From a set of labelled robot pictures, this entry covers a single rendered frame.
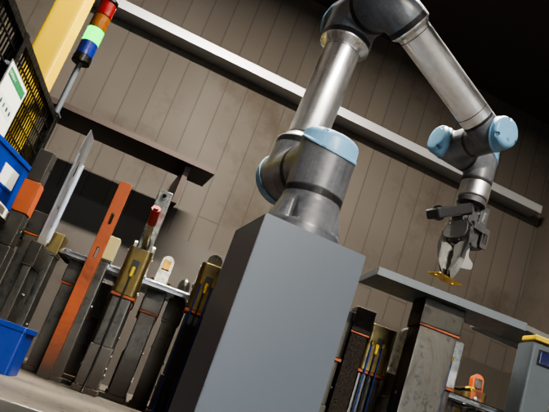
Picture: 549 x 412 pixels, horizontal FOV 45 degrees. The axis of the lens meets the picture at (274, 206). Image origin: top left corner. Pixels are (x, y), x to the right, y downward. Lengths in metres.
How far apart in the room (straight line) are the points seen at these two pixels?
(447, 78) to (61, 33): 1.49
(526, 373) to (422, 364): 0.25
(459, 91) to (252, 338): 0.74
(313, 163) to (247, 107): 3.19
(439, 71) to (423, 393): 0.70
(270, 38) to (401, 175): 1.31
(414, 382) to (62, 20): 1.75
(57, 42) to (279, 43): 2.40
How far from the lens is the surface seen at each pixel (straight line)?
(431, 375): 1.54
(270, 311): 1.11
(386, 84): 4.89
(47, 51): 2.51
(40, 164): 1.71
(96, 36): 2.73
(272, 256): 1.12
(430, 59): 1.50
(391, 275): 1.49
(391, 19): 1.48
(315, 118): 1.43
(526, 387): 1.65
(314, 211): 1.19
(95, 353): 1.60
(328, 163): 1.24
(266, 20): 4.71
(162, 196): 1.67
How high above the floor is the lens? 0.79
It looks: 17 degrees up
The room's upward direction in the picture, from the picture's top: 20 degrees clockwise
